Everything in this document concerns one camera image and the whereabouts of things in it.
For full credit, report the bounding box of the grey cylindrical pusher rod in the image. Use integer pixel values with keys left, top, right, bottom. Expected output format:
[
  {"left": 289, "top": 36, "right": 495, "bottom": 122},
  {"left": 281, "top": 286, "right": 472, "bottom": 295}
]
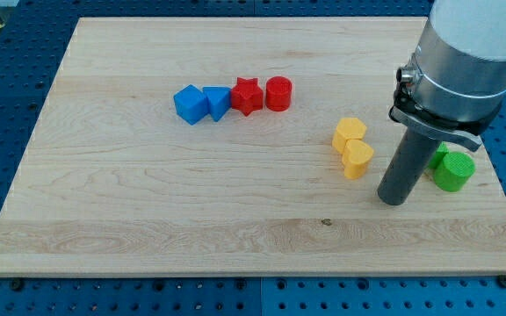
[{"left": 377, "top": 129, "right": 441, "bottom": 205}]

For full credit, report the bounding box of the blue cube block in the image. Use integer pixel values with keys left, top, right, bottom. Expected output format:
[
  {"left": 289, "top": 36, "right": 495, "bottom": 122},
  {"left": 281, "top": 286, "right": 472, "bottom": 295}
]
[{"left": 173, "top": 85, "right": 209, "bottom": 125}]

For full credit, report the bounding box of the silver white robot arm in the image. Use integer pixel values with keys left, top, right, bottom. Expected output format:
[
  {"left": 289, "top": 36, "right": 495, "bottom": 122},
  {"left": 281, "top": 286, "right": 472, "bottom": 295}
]
[{"left": 377, "top": 0, "right": 506, "bottom": 205}]

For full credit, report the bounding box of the green block behind rod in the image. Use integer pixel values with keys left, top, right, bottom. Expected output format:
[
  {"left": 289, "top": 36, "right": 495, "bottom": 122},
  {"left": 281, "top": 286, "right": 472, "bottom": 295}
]
[{"left": 428, "top": 142, "right": 450, "bottom": 169}]

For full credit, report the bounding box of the yellow heart block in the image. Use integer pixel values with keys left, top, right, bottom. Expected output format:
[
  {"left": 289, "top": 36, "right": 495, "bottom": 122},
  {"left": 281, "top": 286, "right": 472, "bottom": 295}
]
[{"left": 342, "top": 140, "right": 374, "bottom": 180}]

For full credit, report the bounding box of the red cylinder block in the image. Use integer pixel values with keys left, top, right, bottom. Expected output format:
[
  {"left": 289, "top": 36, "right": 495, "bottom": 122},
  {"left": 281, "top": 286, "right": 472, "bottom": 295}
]
[{"left": 265, "top": 76, "right": 293, "bottom": 111}]

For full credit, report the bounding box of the red star block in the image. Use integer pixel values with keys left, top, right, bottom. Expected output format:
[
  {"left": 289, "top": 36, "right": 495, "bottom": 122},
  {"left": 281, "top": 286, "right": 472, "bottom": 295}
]
[{"left": 230, "top": 77, "right": 264, "bottom": 116}]

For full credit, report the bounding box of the green cylinder block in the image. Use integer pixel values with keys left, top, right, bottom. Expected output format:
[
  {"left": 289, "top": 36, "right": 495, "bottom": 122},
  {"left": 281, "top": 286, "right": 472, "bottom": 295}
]
[{"left": 433, "top": 152, "right": 475, "bottom": 192}]

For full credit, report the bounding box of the light wooden board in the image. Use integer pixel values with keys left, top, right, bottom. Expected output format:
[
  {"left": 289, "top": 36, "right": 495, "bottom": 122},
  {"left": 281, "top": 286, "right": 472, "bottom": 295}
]
[{"left": 0, "top": 18, "right": 506, "bottom": 277}]

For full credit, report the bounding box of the yellow hexagon block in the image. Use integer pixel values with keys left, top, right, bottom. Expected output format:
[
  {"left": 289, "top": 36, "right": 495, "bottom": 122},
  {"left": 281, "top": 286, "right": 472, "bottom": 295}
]
[{"left": 332, "top": 118, "right": 367, "bottom": 154}]

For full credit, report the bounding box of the blue triangle block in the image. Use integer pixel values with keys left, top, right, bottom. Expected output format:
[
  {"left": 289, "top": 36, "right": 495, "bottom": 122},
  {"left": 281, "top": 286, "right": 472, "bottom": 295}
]
[{"left": 203, "top": 86, "right": 231, "bottom": 121}]

